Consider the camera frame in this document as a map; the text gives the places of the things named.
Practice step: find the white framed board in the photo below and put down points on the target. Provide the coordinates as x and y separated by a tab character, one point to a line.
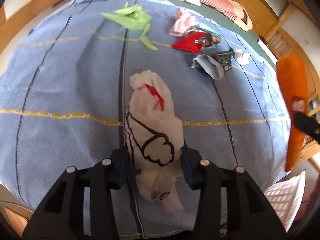
265	48

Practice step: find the green paper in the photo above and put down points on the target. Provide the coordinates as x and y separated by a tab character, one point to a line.
130	17

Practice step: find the pink tissue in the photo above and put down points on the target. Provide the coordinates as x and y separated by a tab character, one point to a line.
182	23

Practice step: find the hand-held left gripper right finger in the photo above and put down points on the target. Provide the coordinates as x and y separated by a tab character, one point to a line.
188	165

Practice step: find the light blue face mask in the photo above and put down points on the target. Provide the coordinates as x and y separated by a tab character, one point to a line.
207	66

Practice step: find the white printed garment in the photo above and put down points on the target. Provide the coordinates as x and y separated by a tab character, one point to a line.
155	130

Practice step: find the orange packet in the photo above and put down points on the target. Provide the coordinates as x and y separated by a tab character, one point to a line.
292	85

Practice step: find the dark green packet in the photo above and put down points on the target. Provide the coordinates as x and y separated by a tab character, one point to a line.
225	58

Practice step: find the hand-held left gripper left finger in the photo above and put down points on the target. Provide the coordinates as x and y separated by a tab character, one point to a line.
123	165

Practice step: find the white tissue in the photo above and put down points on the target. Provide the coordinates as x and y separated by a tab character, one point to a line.
241	57

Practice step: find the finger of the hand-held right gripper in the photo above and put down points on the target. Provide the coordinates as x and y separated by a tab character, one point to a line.
306	125

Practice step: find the blue striped sheet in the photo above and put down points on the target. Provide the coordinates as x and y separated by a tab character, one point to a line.
62	92

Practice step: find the white lined trash bin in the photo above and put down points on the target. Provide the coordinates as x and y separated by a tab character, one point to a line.
285	200

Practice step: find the red garment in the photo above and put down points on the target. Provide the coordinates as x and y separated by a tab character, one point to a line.
187	43

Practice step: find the red striped plush toy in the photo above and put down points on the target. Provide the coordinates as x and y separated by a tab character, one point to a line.
217	1

